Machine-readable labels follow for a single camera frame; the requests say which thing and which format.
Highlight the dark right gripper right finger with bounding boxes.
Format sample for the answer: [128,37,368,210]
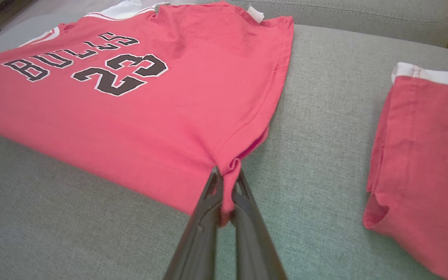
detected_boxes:
[231,169,287,280]

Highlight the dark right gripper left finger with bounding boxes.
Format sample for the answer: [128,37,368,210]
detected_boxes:
[163,166,224,280]

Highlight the red Bulls basketball jersey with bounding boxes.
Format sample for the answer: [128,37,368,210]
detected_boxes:
[0,0,295,227]

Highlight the red shorts with white hem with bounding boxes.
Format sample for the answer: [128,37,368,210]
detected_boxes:
[362,62,448,280]

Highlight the grey fabric sofa seat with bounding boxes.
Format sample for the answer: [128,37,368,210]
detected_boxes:
[0,15,448,280]

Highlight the grey sofa back cushion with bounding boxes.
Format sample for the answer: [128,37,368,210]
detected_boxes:
[168,0,448,48]

